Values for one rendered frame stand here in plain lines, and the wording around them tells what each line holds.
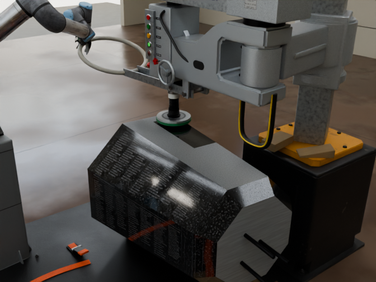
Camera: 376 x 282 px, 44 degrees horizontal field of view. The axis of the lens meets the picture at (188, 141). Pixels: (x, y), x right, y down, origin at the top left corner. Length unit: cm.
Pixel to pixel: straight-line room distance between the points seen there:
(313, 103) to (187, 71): 80
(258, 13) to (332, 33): 67
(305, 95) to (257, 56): 73
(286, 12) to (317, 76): 74
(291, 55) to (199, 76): 49
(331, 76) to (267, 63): 64
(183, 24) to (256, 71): 62
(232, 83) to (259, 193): 56
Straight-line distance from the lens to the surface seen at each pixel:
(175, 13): 263
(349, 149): 300
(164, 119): 286
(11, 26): 270
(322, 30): 263
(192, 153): 254
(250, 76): 226
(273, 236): 246
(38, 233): 350
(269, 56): 223
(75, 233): 344
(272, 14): 209
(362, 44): 882
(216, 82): 242
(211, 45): 240
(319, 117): 290
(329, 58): 273
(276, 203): 235
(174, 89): 275
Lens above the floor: 197
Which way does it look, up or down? 24 degrees down
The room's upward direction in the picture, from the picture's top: 1 degrees clockwise
